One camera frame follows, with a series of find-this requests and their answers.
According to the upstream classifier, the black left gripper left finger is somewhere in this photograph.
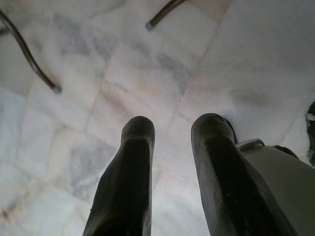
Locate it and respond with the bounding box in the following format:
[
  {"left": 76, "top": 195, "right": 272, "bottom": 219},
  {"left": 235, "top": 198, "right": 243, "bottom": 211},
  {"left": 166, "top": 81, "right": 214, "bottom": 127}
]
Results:
[{"left": 82, "top": 116, "right": 156, "bottom": 236}]

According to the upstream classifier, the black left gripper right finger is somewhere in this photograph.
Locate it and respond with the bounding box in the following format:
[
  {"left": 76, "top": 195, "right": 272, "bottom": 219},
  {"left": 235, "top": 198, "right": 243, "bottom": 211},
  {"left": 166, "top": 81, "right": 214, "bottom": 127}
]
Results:
[{"left": 190, "top": 113, "right": 300, "bottom": 236}]

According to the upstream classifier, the black robot foot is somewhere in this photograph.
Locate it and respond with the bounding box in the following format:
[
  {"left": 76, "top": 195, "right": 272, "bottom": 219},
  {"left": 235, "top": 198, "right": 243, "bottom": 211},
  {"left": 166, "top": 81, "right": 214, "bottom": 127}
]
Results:
[{"left": 305, "top": 102, "right": 315, "bottom": 163}]

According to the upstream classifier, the dark brown curved chair leg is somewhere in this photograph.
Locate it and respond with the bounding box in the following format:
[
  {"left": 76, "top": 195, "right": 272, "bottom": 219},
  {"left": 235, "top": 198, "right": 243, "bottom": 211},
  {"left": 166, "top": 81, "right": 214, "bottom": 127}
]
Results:
[
  {"left": 145, "top": 0, "right": 188, "bottom": 31},
  {"left": 0, "top": 9, "right": 62, "bottom": 94}
]

